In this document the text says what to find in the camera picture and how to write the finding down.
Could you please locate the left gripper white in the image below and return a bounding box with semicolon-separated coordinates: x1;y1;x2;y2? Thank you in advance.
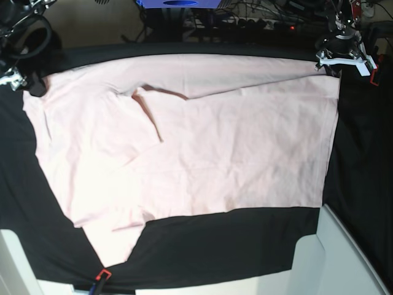
315;41;377;78

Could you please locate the white frame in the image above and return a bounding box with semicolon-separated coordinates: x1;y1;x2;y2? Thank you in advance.
290;204;391;295
1;230;74;295

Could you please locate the black power strip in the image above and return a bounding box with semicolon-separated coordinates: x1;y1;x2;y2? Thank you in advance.
185;15;299;32

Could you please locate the red clamp at bottom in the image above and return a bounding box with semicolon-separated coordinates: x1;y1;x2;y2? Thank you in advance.
88;269;112;295

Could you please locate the red clamp at right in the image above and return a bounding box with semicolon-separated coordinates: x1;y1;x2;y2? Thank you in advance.
370;54;384;87

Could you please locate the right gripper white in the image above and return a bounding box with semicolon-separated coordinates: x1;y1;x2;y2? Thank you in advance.
0;67;47;97

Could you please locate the light pink T-shirt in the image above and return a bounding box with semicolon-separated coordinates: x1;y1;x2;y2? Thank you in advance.
23;55;340;267

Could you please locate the white frame left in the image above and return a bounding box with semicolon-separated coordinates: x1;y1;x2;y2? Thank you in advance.
1;230;74;295

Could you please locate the red clamp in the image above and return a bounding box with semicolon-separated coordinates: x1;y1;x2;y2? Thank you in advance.
88;269;112;295
370;54;384;87

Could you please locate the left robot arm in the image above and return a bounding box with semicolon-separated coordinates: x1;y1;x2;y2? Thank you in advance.
315;1;377;77

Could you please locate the white frame right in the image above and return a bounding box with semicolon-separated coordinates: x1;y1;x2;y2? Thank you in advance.
290;204;391;295

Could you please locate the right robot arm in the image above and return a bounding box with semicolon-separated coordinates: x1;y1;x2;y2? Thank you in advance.
1;1;62;97

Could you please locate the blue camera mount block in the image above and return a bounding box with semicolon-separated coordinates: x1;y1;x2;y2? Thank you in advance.
136;0;231;9

